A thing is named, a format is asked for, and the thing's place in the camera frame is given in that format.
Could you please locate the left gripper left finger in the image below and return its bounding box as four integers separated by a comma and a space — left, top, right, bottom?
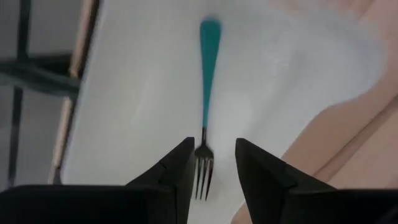
0, 136, 196, 224

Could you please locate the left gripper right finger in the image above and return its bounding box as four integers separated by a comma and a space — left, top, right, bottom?
234, 138, 398, 224

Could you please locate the blue-handled dark fork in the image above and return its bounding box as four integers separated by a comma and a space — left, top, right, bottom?
194, 17, 222, 202

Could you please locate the white plastic bin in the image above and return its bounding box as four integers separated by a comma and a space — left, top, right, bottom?
60, 0, 388, 224

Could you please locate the black metal table frame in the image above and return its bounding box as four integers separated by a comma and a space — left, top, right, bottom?
0, 0, 100, 189

